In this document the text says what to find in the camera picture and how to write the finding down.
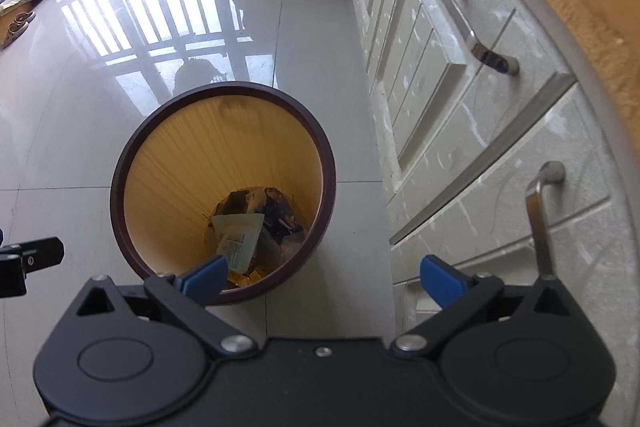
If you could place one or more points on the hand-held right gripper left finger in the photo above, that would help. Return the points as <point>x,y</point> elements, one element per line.
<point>206,277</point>

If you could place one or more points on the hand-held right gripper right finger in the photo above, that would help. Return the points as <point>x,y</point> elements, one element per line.
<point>440,279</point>

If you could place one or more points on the dark wrapper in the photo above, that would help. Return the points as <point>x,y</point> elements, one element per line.
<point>280,217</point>

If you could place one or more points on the yellow bin with brown rim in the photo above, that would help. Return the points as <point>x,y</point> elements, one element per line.
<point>165,167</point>

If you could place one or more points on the beige slipper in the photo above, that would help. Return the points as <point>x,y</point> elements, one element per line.
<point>25,19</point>
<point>11,38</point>

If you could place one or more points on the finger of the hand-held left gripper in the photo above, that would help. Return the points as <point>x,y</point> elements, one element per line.
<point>47,251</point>

